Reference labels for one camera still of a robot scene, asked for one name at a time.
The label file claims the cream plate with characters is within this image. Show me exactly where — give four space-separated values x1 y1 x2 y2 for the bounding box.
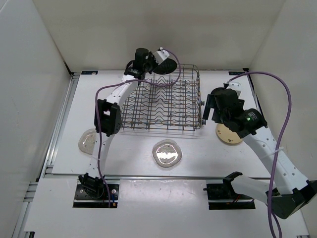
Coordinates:
215 123 242 145

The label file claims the clear glass plate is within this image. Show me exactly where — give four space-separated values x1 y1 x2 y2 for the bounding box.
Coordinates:
152 139 183 168
78 128 96 155

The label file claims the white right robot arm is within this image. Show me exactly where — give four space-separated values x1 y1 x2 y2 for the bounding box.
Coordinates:
203 87 317 219

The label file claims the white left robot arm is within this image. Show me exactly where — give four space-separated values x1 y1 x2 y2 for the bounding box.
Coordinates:
75 48 205 202

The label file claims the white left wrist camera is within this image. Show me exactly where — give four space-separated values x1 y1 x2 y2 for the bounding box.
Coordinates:
153 47 170 65

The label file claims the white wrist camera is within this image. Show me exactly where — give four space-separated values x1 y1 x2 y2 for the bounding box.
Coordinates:
153 47 170 65
224 81 242 97

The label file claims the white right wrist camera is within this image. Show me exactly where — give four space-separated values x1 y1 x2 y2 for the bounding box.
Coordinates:
224 81 242 97

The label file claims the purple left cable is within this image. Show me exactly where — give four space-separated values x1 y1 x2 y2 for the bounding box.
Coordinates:
95 49 181 208

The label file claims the grey wire dish rack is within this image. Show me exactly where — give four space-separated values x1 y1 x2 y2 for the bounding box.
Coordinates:
121 64 203 131

